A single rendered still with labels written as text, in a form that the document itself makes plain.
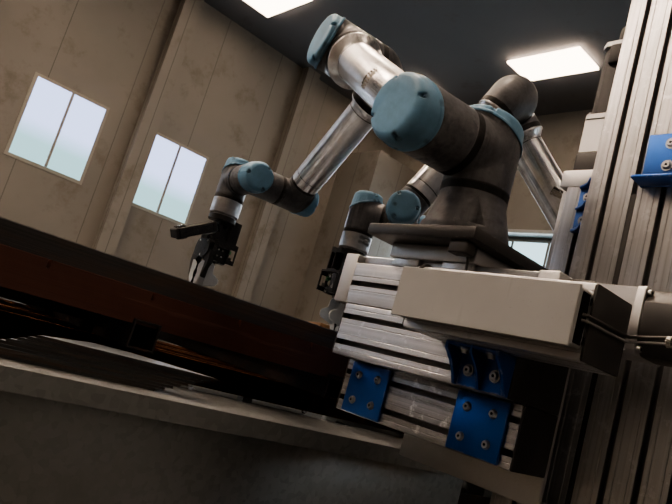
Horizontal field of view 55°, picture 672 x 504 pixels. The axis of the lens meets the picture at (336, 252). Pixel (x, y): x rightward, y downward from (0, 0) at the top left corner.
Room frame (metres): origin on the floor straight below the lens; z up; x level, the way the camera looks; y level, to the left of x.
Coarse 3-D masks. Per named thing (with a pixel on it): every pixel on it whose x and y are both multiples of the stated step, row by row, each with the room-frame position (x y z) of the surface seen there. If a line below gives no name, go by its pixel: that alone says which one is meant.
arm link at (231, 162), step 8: (232, 160) 1.60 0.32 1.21; (240, 160) 1.59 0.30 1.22; (224, 168) 1.61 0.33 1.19; (232, 168) 1.58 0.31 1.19; (224, 176) 1.59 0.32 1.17; (224, 184) 1.60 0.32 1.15; (216, 192) 1.61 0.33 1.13; (224, 192) 1.60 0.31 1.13; (232, 192) 1.60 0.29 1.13; (240, 200) 1.61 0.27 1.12
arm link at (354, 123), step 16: (400, 64) 1.31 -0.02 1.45; (352, 96) 1.38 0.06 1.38; (352, 112) 1.40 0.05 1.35; (368, 112) 1.37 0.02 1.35; (336, 128) 1.44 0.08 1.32; (352, 128) 1.41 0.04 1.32; (368, 128) 1.42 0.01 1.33; (320, 144) 1.48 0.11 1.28; (336, 144) 1.45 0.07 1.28; (352, 144) 1.45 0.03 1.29; (304, 160) 1.54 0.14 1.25; (320, 160) 1.49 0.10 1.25; (336, 160) 1.48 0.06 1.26; (304, 176) 1.53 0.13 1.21; (320, 176) 1.52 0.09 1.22; (288, 192) 1.56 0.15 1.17; (304, 192) 1.55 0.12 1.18; (288, 208) 1.60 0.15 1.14; (304, 208) 1.60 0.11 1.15
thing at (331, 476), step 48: (0, 432) 0.99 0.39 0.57; (48, 432) 1.03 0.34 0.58; (96, 432) 1.07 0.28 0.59; (144, 432) 1.12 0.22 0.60; (192, 432) 1.18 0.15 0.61; (0, 480) 1.00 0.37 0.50; (48, 480) 1.05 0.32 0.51; (96, 480) 1.09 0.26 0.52; (144, 480) 1.14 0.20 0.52; (192, 480) 1.19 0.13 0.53; (240, 480) 1.25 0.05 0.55; (288, 480) 1.32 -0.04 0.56; (336, 480) 1.39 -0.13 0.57; (384, 480) 1.48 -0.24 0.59; (432, 480) 1.57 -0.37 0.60
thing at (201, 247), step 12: (216, 216) 1.60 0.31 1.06; (228, 228) 1.63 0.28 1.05; (240, 228) 1.65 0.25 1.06; (204, 240) 1.61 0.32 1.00; (216, 240) 1.60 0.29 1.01; (228, 240) 1.63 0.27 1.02; (204, 252) 1.59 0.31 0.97; (216, 252) 1.61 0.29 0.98; (228, 252) 1.62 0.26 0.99; (228, 264) 1.63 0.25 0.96
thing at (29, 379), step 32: (0, 384) 0.82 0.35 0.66; (32, 384) 0.85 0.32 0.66; (64, 384) 0.87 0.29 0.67; (96, 384) 0.90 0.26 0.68; (160, 416) 0.96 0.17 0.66; (192, 416) 0.99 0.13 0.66; (224, 416) 1.02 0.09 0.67; (256, 416) 1.08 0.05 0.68; (288, 416) 1.25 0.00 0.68; (320, 448) 1.14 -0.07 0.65; (352, 448) 1.19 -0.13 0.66; (384, 448) 1.23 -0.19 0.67
